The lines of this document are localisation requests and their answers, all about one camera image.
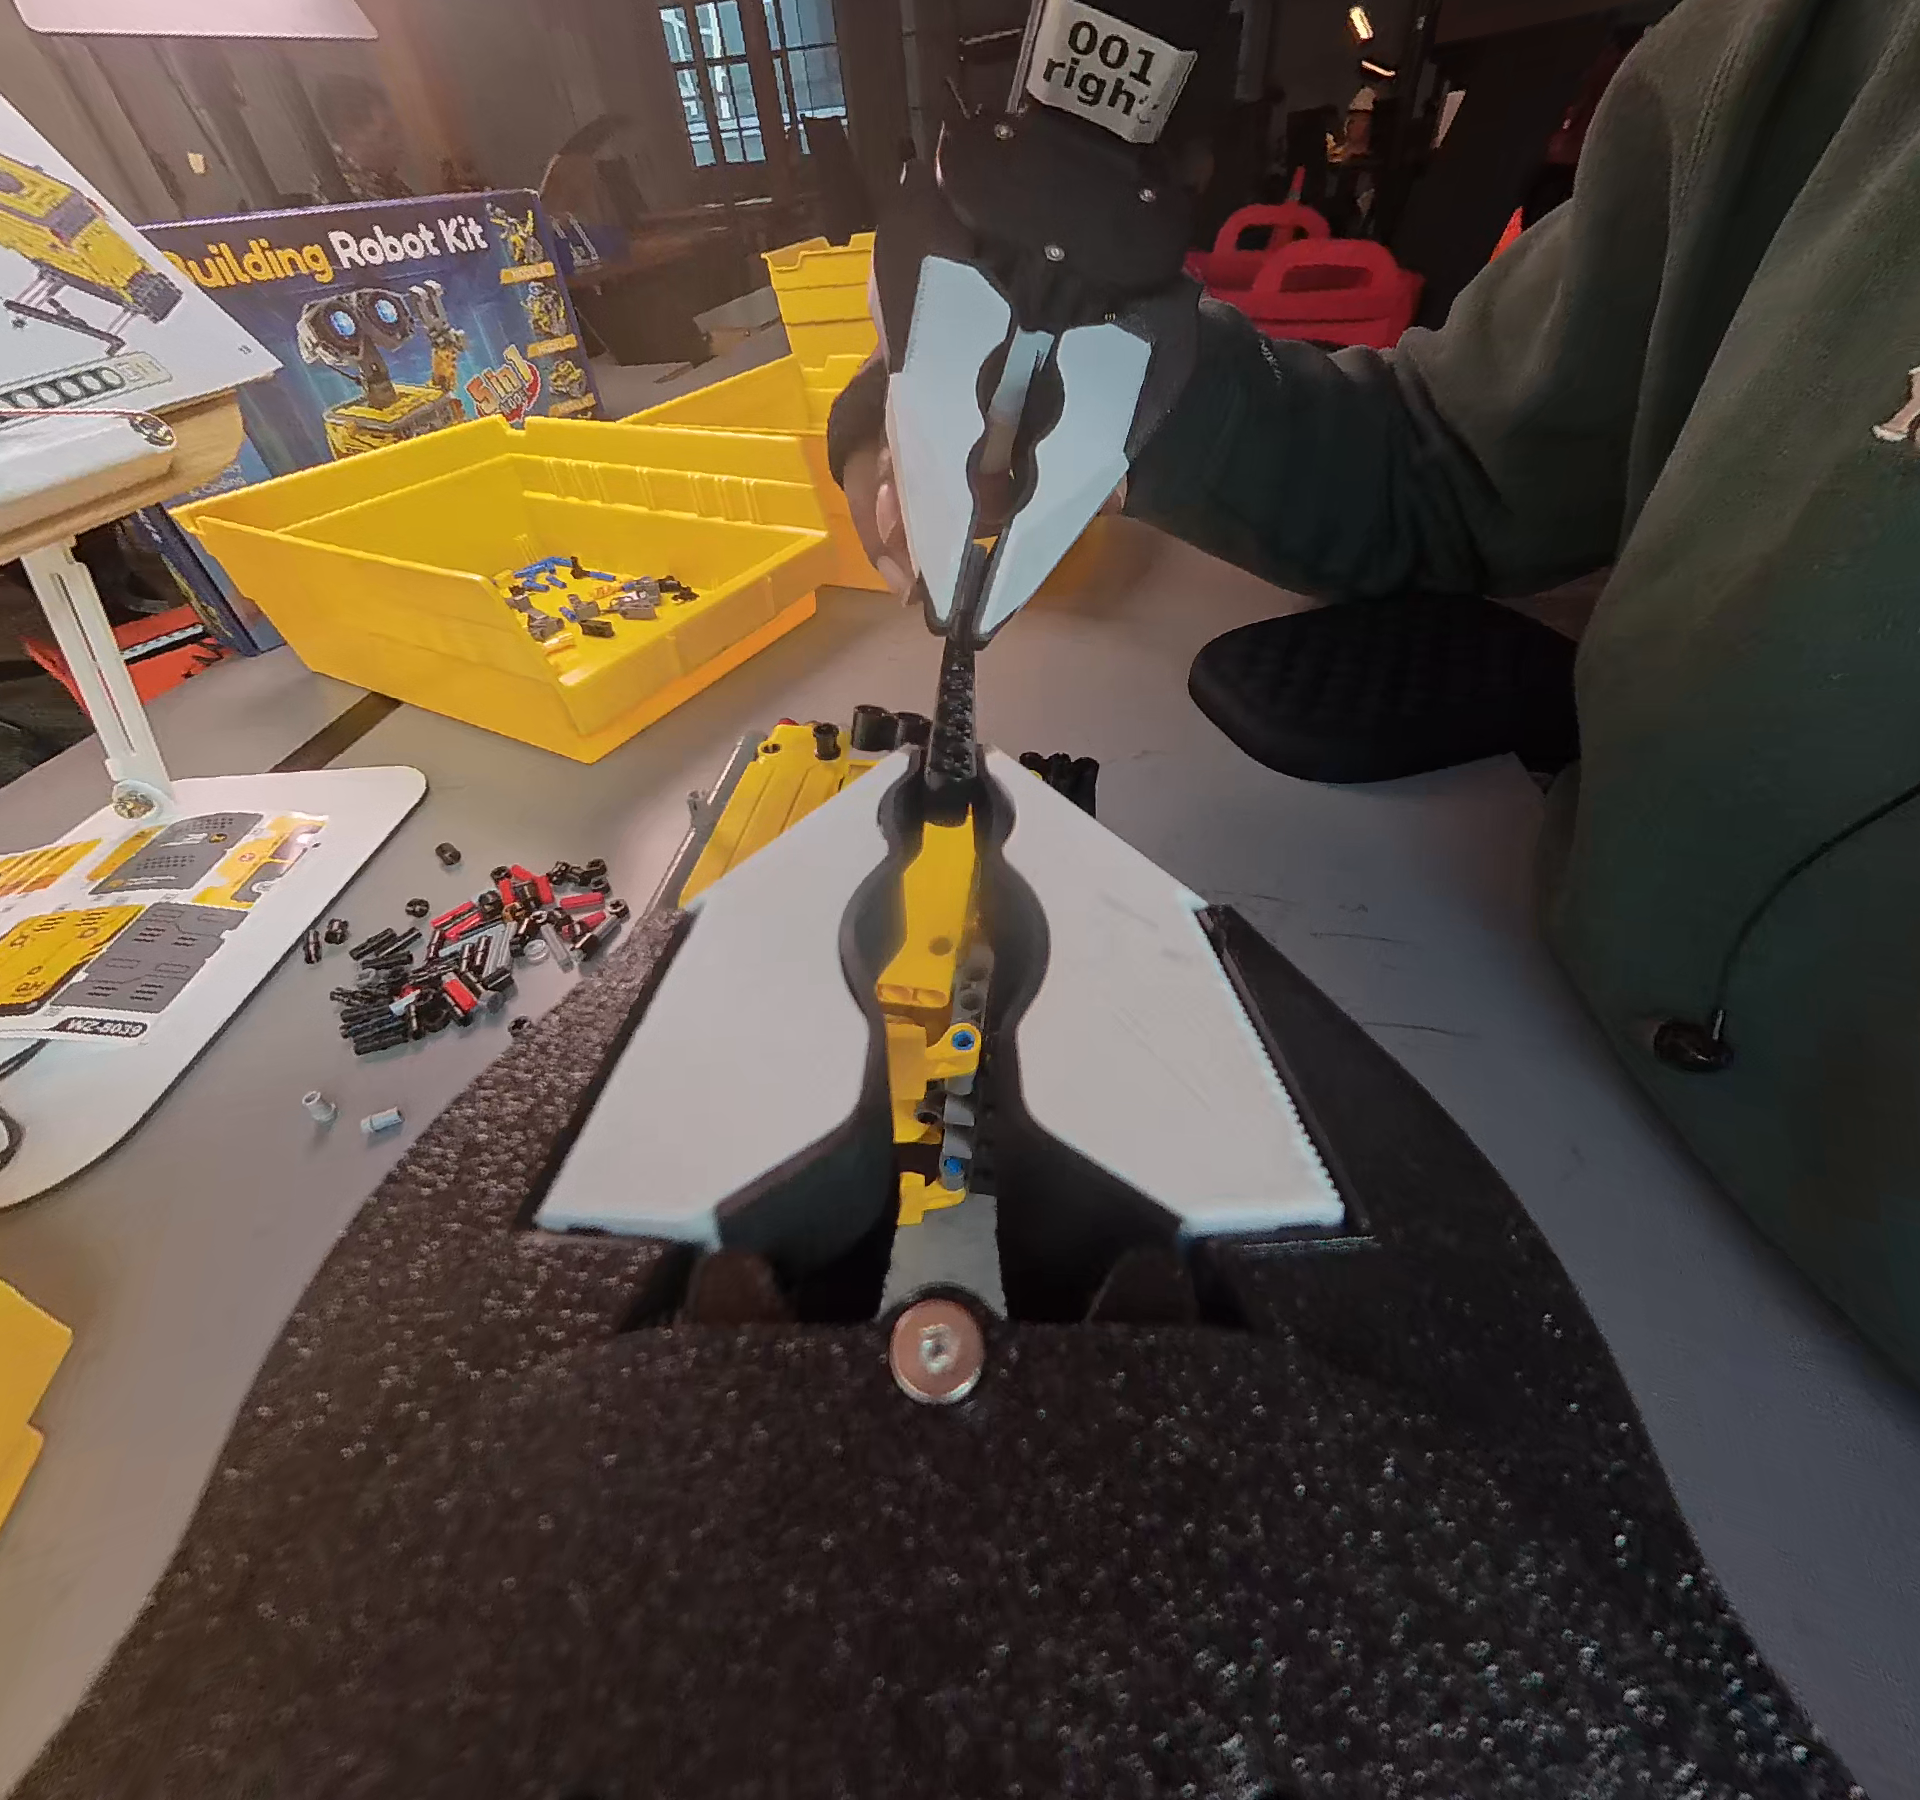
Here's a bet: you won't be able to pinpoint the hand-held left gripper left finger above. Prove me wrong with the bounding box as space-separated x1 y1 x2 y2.
530 754 924 1307

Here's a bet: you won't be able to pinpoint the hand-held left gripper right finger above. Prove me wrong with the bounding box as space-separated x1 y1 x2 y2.
975 749 1351 1307

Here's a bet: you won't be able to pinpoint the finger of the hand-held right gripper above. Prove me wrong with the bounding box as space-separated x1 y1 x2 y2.
883 253 1023 635
966 329 1157 640

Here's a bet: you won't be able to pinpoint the yellow black lego model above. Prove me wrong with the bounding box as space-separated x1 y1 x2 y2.
677 702 1108 1222

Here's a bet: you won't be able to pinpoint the black lego beam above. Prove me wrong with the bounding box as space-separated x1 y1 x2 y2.
924 558 999 797

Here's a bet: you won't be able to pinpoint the person's right forearm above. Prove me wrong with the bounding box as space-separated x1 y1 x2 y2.
1126 216 1667 600

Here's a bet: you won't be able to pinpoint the assorted small lego pieces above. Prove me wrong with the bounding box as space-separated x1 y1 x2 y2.
503 554 703 645

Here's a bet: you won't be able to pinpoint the lego instruction booklet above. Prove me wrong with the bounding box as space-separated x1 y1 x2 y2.
0 101 284 429

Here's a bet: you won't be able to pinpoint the person's right hand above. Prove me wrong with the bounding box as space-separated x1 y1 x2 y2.
823 362 918 605

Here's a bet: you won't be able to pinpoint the yellow plastic bin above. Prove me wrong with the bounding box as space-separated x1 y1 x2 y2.
620 351 902 600
764 233 876 365
0 1282 78 1529
171 410 840 767

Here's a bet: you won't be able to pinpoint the red plastic object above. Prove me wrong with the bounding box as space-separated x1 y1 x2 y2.
1183 171 1422 351

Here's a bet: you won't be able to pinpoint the pile of black red pins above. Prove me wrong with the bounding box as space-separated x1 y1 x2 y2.
308 838 629 1061

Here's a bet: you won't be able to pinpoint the paned window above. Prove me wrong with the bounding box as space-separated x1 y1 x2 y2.
654 0 854 166

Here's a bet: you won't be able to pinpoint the white book stand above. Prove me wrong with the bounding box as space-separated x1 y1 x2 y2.
0 393 424 1215

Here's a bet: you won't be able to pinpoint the blue robot kit box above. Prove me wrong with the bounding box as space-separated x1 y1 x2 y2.
134 189 607 666

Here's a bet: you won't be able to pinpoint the yellow grey sticker sheet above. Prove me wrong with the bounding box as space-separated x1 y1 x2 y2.
0 807 326 1053

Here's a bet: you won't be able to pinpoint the person's green sweatshirt torso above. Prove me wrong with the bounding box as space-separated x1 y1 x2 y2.
1537 0 1920 1384

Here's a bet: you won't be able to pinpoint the black drawstring cord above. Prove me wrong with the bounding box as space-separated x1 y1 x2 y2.
1651 779 1920 1077

